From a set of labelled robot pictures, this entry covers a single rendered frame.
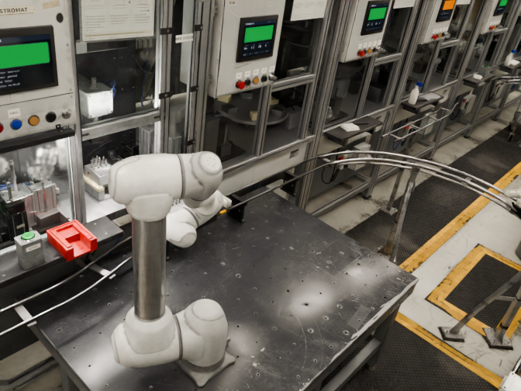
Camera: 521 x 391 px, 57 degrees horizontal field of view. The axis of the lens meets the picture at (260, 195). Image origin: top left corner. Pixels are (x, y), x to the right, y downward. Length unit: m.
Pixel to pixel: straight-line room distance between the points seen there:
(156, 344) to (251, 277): 0.73
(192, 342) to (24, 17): 1.16
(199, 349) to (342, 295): 0.81
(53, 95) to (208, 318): 0.93
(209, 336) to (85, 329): 0.55
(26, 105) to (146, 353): 0.91
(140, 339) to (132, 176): 0.57
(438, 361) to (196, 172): 2.18
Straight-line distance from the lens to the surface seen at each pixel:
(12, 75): 1.72
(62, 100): 1.85
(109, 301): 2.12
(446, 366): 3.15
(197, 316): 1.68
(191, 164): 1.35
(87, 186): 2.33
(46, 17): 1.75
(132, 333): 1.65
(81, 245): 2.02
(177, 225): 1.89
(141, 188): 1.33
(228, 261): 2.31
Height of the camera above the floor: 2.17
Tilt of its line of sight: 32 degrees down
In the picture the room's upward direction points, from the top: 9 degrees clockwise
